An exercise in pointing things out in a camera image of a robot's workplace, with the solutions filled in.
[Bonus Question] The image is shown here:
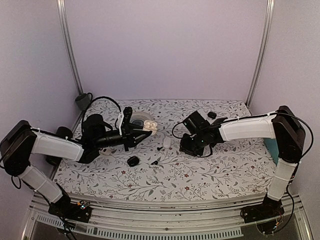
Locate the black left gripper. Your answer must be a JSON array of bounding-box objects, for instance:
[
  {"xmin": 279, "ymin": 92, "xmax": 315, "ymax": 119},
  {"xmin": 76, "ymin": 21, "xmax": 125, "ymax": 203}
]
[{"xmin": 93, "ymin": 123, "xmax": 150, "ymax": 152}]

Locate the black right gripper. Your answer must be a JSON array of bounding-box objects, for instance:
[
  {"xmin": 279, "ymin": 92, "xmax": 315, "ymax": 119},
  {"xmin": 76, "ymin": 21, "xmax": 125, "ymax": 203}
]
[{"xmin": 179, "ymin": 133, "xmax": 206, "ymax": 157}]

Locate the cream earbud charging case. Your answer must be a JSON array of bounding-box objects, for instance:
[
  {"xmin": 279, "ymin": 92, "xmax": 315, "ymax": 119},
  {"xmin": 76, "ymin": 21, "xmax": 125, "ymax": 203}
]
[{"xmin": 142, "ymin": 120, "xmax": 158, "ymax": 132}]

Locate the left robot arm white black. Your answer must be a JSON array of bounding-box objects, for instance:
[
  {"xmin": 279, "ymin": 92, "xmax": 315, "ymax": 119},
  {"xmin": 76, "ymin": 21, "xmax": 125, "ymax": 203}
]
[{"xmin": 0, "ymin": 114, "xmax": 153, "ymax": 217}]

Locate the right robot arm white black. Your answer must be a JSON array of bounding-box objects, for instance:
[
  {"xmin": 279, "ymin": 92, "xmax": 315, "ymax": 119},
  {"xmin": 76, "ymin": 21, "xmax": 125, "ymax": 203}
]
[{"xmin": 179, "ymin": 105, "xmax": 306, "ymax": 218}]

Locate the white oval earbud case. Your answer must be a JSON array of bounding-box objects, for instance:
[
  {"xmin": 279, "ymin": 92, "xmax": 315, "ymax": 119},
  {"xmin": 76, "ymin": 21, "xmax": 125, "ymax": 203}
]
[{"xmin": 163, "ymin": 137, "xmax": 172, "ymax": 149}]

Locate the black open earbud case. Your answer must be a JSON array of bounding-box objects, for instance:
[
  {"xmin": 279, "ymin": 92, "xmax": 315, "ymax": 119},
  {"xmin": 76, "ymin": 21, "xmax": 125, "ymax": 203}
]
[{"xmin": 127, "ymin": 156, "xmax": 140, "ymax": 167}]

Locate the black closed earbud case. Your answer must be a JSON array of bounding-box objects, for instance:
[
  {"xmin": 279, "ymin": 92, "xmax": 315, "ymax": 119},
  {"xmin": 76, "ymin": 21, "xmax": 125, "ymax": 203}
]
[{"xmin": 207, "ymin": 111, "xmax": 217, "ymax": 119}]

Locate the white earbud case small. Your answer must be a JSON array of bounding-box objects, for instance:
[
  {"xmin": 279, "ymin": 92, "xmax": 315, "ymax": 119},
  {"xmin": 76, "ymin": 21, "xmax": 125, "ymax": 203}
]
[{"xmin": 99, "ymin": 147, "xmax": 112, "ymax": 156}]

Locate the grey swirl ceramic plate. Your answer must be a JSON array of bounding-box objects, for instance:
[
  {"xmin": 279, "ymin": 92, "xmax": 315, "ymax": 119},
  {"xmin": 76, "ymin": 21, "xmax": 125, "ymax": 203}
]
[{"xmin": 130, "ymin": 111, "xmax": 153, "ymax": 126}]

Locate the grey mug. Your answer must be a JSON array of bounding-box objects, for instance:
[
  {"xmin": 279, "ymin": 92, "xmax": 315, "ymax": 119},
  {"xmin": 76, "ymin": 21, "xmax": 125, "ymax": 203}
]
[{"xmin": 75, "ymin": 92, "xmax": 93, "ymax": 111}]

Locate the teal cup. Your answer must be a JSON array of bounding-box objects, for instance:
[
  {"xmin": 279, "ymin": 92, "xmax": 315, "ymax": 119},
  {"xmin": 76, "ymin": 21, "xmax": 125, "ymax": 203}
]
[{"xmin": 263, "ymin": 138, "xmax": 279, "ymax": 165}]

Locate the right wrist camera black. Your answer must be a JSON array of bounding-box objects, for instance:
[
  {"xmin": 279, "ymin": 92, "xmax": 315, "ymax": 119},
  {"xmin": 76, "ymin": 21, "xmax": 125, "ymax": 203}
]
[{"xmin": 182, "ymin": 111, "xmax": 211, "ymax": 136}]

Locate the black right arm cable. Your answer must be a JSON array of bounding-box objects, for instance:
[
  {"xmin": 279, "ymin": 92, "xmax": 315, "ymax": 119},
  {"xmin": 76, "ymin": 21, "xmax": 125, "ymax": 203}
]
[{"xmin": 171, "ymin": 121, "xmax": 213, "ymax": 158}]

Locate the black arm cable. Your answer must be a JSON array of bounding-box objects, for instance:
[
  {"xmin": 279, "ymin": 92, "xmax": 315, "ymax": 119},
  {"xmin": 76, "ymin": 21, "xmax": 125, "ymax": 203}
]
[
  {"xmin": 171, "ymin": 121, "xmax": 213, "ymax": 158},
  {"xmin": 81, "ymin": 96, "xmax": 122, "ymax": 126}
]

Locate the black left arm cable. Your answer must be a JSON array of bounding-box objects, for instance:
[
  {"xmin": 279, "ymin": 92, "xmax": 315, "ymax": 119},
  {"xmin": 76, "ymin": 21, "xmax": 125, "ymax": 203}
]
[{"xmin": 81, "ymin": 96, "xmax": 122, "ymax": 126}]

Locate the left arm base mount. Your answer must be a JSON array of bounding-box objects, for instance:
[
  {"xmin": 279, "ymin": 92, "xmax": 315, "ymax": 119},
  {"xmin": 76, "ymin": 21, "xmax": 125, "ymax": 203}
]
[{"xmin": 48, "ymin": 199, "xmax": 93, "ymax": 223}]

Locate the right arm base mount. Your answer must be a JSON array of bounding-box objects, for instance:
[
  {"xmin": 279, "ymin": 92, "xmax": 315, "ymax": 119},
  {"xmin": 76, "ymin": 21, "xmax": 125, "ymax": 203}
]
[{"xmin": 240, "ymin": 203, "xmax": 285, "ymax": 235}]

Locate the left aluminium frame post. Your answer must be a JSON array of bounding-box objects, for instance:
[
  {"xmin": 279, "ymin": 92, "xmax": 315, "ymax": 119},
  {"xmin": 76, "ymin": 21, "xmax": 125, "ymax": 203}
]
[{"xmin": 56, "ymin": 0, "xmax": 84, "ymax": 95}]

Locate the aluminium frame post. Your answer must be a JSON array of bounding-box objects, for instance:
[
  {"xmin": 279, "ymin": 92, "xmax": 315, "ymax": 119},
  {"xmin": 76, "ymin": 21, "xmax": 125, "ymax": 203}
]
[
  {"xmin": 56, "ymin": 0, "xmax": 84, "ymax": 95},
  {"xmin": 245, "ymin": 0, "xmax": 275, "ymax": 108}
]

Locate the right aluminium frame post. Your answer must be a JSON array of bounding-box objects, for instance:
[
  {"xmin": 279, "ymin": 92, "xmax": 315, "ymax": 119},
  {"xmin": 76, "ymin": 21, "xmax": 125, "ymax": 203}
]
[{"xmin": 245, "ymin": 0, "xmax": 275, "ymax": 108}]

